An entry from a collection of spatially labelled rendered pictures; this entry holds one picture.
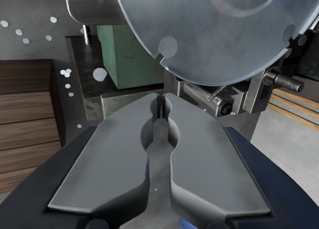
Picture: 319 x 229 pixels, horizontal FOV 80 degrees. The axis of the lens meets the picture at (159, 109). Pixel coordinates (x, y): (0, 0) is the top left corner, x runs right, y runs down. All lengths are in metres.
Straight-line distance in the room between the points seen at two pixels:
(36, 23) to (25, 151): 0.50
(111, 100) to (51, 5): 0.66
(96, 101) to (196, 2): 0.26
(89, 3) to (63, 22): 0.79
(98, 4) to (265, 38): 0.20
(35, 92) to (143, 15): 0.53
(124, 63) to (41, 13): 0.67
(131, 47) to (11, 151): 0.58
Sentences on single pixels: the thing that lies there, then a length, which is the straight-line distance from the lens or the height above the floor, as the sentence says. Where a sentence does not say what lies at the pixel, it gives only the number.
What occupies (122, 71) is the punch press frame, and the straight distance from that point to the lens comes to 0.34.
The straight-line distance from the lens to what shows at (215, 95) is 0.26.
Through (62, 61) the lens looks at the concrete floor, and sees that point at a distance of 1.00.
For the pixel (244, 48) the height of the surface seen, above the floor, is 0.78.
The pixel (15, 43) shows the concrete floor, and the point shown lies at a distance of 1.00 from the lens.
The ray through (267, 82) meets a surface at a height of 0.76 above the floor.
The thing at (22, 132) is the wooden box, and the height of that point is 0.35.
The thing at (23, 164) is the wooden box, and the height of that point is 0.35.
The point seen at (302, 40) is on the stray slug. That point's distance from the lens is 0.51.
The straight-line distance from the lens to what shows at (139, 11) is 0.19.
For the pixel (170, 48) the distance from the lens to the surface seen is 0.21.
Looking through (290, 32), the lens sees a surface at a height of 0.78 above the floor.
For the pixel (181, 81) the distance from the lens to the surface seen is 0.32.
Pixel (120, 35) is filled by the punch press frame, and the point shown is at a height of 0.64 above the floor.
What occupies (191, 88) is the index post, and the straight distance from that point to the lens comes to 0.31.
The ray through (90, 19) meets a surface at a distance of 0.18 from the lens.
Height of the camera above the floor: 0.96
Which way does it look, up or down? 51 degrees down
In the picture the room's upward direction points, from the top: 140 degrees clockwise
